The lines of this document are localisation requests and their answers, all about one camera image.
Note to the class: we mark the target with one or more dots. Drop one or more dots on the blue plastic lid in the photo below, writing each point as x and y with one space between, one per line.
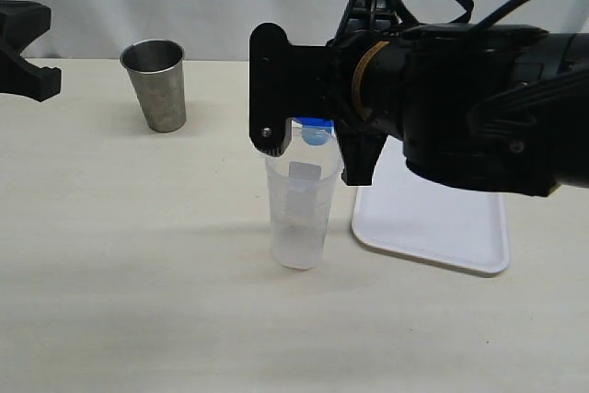
315 131

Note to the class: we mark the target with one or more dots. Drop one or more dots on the clear plastic container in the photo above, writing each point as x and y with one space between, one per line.
301 184

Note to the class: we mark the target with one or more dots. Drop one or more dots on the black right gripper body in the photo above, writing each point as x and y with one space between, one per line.
362 85

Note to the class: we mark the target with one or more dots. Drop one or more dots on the stainless steel cup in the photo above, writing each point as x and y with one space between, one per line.
156 73

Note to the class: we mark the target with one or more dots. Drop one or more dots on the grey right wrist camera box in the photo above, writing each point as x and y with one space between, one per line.
286 81

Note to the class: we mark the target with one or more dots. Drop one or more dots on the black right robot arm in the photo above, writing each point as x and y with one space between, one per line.
476 106

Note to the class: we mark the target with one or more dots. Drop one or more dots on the white rectangular tray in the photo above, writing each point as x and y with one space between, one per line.
403 214

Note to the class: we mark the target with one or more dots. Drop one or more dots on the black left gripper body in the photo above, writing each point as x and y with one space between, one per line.
22 22

